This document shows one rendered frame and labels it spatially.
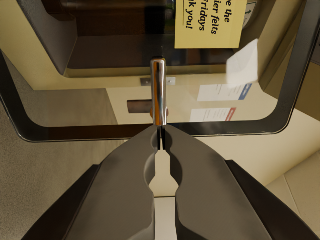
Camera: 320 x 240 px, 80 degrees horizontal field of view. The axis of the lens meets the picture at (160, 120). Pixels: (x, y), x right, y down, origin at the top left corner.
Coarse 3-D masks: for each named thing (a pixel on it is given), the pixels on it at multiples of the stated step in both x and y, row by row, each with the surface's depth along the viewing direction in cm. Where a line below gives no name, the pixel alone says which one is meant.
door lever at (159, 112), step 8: (160, 56) 19; (152, 64) 19; (160, 64) 19; (152, 72) 19; (160, 72) 19; (152, 80) 20; (160, 80) 20; (152, 88) 20; (160, 88) 20; (152, 96) 20; (160, 96) 20; (152, 104) 21; (160, 104) 21; (152, 112) 22; (160, 112) 21; (168, 112) 27; (160, 120) 22; (160, 136) 22
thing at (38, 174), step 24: (0, 120) 32; (0, 144) 31; (24, 144) 37; (48, 144) 45; (72, 144) 57; (96, 144) 79; (120, 144) 129; (0, 168) 31; (24, 168) 37; (48, 168) 45; (72, 168) 57; (0, 192) 31; (24, 192) 36; (48, 192) 44; (0, 216) 31; (24, 216) 36
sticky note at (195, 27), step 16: (176, 0) 20; (192, 0) 20; (208, 0) 20; (224, 0) 21; (240, 0) 21; (176, 16) 21; (192, 16) 21; (208, 16) 21; (224, 16) 21; (240, 16) 21; (176, 32) 22; (192, 32) 22; (208, 32) 22; (224, 32) 22; (240, 32) 22
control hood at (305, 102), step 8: (312, 64) 30; (312, 72) 31; (304, 80) 32; (312, 80) 31; (304, 88) 33; (312, 88) 32; (304, 96) 34; (312, 96) 33; (296, 104) 36; (304, 104) 35; (312, 104) 34; (304, 112) 36; (312, 112) 35
